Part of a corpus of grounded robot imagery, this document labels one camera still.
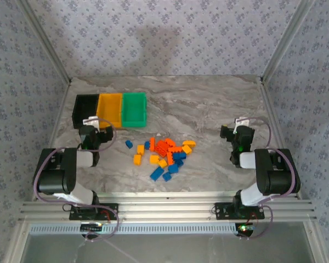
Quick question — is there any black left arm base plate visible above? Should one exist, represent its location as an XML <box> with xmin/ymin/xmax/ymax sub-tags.
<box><xmin>69</xmin><ymin>203</ymin><xmax>119</xmax><ymax>221</ymax></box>

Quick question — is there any green plastic bin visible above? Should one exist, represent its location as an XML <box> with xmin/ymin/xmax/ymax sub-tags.
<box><xmin>121</xmin><ymin>92</ymin><xmax>148</xmax><ymax>128</ymax></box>

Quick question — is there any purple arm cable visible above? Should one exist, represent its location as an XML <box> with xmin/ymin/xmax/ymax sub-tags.
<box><xmin>32</xmin><ymin>117</ymin><xmax>118</xmax><ymax>206</ymax></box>
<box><xmin>235</xmin><ymin>117</ymin><xmax>299</xmax><ymax>205</ymax></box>

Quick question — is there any thin white cable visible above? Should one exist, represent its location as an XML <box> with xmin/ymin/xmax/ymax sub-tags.
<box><xmin>101</xmin><ymin>237</ymin><xmax>139</xmax><ymax>263</ymax></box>

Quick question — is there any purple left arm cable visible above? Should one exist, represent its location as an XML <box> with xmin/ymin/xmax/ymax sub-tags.
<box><xmin>32</xmin><ymin>117</ymin><xmax>118</xmax><ymax>206</ymax></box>

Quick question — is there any grey slotted cable duct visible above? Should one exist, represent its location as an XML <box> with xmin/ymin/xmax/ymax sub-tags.
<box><xmin>29</xmin><ymin>222</ymin><xmax>240</xmax><ymax>236</ymax></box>

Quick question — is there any long blue lego brick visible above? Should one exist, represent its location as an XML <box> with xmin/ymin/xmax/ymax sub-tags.
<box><xmin>150</xmin><ymin>166</ymin><xmax>165</xmax><ymax>182</ymax></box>

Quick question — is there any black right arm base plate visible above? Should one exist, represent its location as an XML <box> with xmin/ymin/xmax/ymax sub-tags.
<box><xmin>214</xmin><ymin>202</ymin><xmax>265</xmax><ymax>220</ymax></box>

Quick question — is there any aluminium frame post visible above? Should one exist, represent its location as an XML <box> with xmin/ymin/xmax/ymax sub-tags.
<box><xmin>15</xmin><ymin>0</ymin><xmax>72</xmax><ymax>83</ymax></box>
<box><xmin>260</xmin><ymin>0</ymin><xmax>317</xmax><ymax>83</ymax></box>

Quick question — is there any yellow plastic bin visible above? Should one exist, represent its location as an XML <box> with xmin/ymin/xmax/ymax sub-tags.
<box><xmin>96</xmin><ymin>93</ymin><xmax>124</xmax><ymax>129</ymax></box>

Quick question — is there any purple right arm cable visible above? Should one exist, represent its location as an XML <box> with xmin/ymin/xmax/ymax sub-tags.
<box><xmin>235</xmin><ymin>117</ymin><xmax>299</xmax><ymax>205</ymax></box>

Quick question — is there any purple board cable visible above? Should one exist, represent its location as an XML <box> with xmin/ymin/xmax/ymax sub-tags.
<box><xmin>237</xmin><ymin>204</ymin><xmax>274</xmax><ymax>240</ymax></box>
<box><xmin>61</xmin><ymin>204</ymin><xmax>120</xmax><ymax>243</ymax></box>

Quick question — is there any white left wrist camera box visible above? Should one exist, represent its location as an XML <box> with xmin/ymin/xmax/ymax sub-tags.
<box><xmin>82</xmin><ymin>116</ymin><xmax>100</xmax><ymax>129</ymax></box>

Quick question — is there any purple left board cable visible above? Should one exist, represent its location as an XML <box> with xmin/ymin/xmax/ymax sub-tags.
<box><xmin>61</xmin><ymin>204</ymin><xmax>120</xmax><ymax>243</ymax></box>

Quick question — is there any aluminium table side rail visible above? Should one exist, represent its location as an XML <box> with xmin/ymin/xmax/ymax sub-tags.
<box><xmin>32</xmin><ymin>79</ymin><xmax>73</xmax><ymax>198</ymax></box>

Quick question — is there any black plastic bin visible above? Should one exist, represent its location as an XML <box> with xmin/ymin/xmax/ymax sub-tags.
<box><xmin>72</xmin><ymin>94</ymin><xmax>100</xmax><ymax>129</ymax></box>

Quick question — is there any purple right board cable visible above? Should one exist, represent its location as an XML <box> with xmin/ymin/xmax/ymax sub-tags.
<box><xmin>237</xmin><ymin>204</ymin><xmax>274</xmax><ymax>240</ymax></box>

